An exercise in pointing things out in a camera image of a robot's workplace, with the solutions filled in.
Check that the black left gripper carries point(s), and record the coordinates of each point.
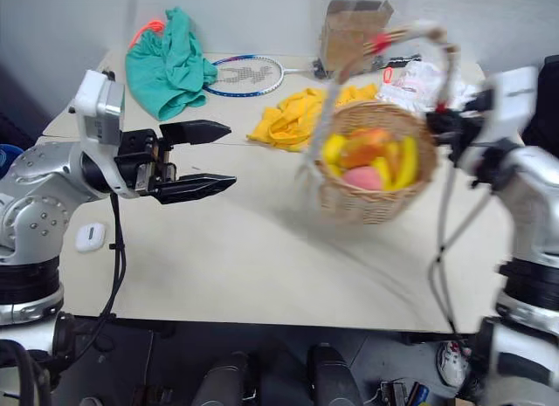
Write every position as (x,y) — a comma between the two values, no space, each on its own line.
(137,161)

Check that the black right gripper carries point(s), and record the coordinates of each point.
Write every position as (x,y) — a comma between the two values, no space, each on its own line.
(468,133)

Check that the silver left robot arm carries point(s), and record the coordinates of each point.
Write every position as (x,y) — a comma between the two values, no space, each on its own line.
(30,196)

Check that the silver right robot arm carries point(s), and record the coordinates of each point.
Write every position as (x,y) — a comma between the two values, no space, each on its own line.
(530,205)

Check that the yellow banana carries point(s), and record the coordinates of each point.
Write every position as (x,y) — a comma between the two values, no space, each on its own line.
(410,161)

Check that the white plastic bag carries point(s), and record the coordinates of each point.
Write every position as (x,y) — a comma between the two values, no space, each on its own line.
(415,85)

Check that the orange red apple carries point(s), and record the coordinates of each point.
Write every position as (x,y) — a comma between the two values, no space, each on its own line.
(367,146)

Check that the red carabiner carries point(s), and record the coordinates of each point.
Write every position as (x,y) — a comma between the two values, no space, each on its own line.
(388,74)

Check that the green cloth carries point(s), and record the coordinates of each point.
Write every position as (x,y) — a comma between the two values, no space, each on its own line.
(170,70)

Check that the pink peach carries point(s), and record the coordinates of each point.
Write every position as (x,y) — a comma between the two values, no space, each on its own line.
(360,179)

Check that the blue white badminton racket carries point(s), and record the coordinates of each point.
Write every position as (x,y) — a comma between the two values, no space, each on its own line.
(244,74)

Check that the yellow cloth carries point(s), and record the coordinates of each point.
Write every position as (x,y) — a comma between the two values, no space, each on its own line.
(290,118)

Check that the yellow lemon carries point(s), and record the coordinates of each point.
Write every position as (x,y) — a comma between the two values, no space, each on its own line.
(334,150)

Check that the small white oval device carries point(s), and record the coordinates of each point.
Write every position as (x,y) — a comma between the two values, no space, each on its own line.
(89,236)

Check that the brown cardboard box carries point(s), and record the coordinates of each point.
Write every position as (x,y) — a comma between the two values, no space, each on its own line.
(349,35)

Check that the blue object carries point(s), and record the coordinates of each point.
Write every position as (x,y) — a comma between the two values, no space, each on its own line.
(8,157)

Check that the dark rounded shape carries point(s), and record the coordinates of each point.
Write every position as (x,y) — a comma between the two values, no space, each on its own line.
(334,375)
(222,380)

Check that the white sneaker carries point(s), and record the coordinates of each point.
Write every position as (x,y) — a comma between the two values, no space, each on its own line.
(452,364)

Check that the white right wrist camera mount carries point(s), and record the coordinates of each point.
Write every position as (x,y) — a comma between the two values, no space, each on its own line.
(511,105)

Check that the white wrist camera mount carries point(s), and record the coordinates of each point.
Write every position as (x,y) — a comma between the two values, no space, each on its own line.
(511,105)
(98,102)

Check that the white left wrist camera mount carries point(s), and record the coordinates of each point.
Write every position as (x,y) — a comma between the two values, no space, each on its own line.
(98,102)

